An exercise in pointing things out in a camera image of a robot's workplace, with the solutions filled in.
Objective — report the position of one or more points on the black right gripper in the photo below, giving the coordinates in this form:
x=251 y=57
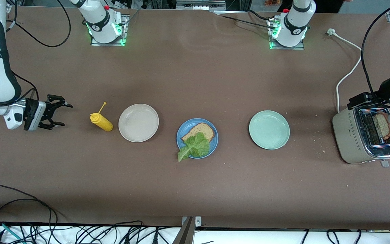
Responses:
x=48 y=111

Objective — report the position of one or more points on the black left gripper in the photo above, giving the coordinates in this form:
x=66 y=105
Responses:
x=386 y=87

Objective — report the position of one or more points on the yellow mustard squeeze bottle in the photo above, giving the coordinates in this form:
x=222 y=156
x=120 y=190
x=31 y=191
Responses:
x=103 y=123

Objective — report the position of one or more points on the green lettuce leaf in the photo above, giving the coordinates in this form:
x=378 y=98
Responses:
x=196 y=145

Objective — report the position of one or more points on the brown toast bread slice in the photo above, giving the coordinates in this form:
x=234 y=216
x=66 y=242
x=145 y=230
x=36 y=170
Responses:
x=201 y=130
x=383 y=125

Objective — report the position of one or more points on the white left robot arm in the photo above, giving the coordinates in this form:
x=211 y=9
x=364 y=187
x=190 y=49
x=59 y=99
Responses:
x=293 y=23

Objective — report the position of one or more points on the beige round plate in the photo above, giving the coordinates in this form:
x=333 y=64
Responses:
x=138 y=122

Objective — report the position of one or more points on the green round plate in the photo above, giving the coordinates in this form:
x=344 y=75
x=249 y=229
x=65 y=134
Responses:
x=269 y=129

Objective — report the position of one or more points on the blue round plate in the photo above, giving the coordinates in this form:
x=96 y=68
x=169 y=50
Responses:
x=186 y=126

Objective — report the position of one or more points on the beige chrome toaster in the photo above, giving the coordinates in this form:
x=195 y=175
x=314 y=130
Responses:
x=347 y=135

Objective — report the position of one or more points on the orange snack package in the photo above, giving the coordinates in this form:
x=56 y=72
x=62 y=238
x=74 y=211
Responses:
x=273 y=3

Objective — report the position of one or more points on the dark metal bar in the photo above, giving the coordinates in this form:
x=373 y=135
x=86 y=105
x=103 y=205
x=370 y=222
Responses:
x=185 y=235

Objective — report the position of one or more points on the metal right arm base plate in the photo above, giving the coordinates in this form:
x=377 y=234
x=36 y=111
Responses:
x=107 y=44

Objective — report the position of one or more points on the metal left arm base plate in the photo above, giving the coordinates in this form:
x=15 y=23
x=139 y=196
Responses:
x=286 y=48

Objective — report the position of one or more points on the silver metal bracket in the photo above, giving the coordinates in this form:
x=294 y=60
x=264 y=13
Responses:
x=197 y=222

